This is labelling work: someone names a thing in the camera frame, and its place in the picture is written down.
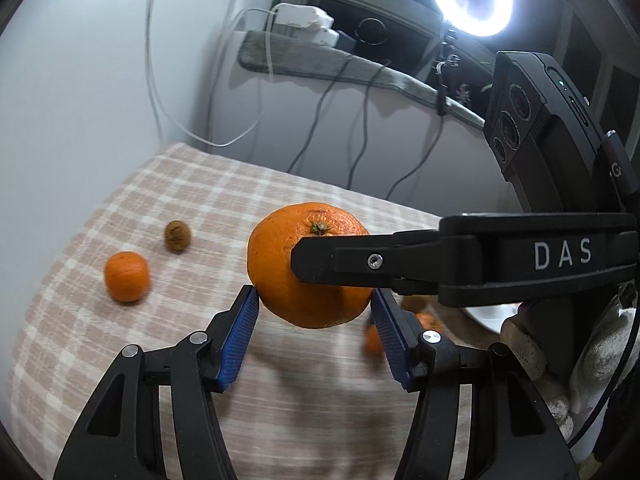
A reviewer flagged black ring light stand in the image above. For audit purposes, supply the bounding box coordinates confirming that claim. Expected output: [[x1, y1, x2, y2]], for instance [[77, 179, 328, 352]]
[[431, 29, 463, 117]]

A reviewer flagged person's right hand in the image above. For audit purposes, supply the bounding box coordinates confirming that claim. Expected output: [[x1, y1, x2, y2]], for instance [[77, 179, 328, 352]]
[[500, 300, 640, 442]]

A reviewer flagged small mandarin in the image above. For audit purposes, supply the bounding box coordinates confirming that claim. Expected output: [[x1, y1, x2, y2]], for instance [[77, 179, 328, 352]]
[[103, 251, 150, 303], [364, 324, 387, 356], [414, 312, 449, 336]]

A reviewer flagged large orange with stem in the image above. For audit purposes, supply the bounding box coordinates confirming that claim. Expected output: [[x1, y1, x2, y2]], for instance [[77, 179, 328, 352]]
[[247, 202, 375, 330]]

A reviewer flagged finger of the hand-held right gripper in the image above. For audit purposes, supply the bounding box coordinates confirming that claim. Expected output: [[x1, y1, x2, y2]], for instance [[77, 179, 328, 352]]
[[291, 230, 442, 297]]

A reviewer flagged white charger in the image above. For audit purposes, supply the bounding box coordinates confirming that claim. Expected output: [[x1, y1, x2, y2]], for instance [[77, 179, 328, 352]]
[[294, 26, 341, 49]]

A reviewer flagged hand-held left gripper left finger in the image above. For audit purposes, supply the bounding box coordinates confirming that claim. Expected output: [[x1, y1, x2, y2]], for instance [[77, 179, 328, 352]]
[[52, 285, 260, 480]]

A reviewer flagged white floral plate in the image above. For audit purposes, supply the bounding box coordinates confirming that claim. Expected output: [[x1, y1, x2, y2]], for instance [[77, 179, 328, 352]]
[[459, 304, 523, 335]]

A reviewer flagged white cable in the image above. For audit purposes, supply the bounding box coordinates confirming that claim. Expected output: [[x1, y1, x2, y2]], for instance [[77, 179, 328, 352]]
[[144, 0, 273, 149]]

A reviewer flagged plaid tablecloth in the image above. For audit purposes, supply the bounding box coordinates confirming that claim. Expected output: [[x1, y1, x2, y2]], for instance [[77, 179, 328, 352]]
[[7, 142, 501, 480]]

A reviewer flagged brown kiwi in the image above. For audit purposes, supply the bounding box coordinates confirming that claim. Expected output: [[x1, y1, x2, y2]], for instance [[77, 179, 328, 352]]
[[399, 296, 438, 314], [164, 220, 192, 252]]

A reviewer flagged black cable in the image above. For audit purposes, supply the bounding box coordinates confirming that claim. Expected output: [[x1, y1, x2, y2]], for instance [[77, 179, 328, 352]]
[[384, 110, 447, 202], [286, 55, 353, 175], [346, 60, 393, 190]]

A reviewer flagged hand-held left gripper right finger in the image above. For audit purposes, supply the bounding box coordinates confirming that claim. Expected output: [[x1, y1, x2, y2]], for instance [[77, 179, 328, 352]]
[[370, 287, 581, 480]]

